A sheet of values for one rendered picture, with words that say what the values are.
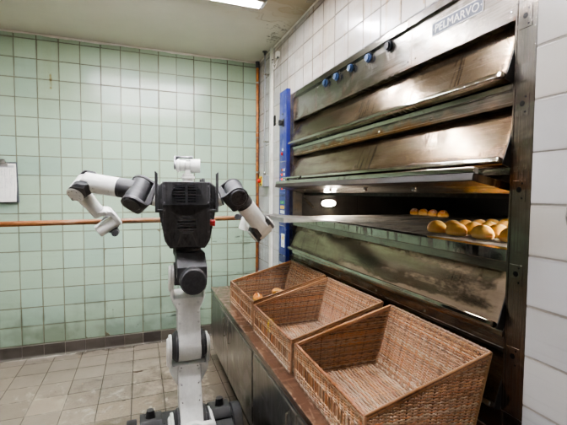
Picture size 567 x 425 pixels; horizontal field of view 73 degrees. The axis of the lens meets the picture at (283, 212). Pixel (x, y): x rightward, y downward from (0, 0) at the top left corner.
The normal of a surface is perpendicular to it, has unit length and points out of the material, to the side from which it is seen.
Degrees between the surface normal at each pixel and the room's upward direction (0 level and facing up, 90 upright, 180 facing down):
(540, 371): 90
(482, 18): 90
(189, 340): 67
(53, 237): 90
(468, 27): 90
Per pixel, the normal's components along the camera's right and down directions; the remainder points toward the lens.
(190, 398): 0.33, -0.33
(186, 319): 0.34, -0.11
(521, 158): -0.94, 0.01
